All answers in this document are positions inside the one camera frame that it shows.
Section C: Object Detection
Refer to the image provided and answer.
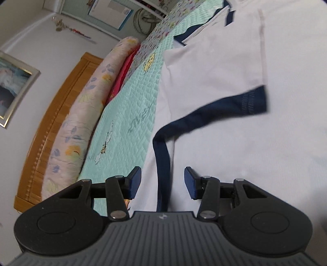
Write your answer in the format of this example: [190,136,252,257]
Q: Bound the red cloth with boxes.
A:
[104,43,141,106]

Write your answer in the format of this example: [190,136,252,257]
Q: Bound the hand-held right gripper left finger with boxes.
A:
[58,166,142,222]

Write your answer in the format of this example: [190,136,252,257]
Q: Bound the red hanging ornament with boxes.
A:
[52,16,97,44]

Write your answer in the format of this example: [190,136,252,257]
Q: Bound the blue-bordered wall chart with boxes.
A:
[88,0,134,32]

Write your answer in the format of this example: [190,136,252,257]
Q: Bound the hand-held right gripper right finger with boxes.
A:
[184,166,269,222]

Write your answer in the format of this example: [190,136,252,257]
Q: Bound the framed photo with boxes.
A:
[0,51,41,129]

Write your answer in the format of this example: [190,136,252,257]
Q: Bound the white blue floral shirt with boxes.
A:
[129,0,327,256]

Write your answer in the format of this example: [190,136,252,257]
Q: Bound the wooden headboard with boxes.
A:
[14,52,104,213]

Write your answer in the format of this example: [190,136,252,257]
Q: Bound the sliding door wardrobe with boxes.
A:
[60,0,179,43]

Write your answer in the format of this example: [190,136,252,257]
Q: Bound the green quilted bee blanket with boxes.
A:
[77,0,230,216]

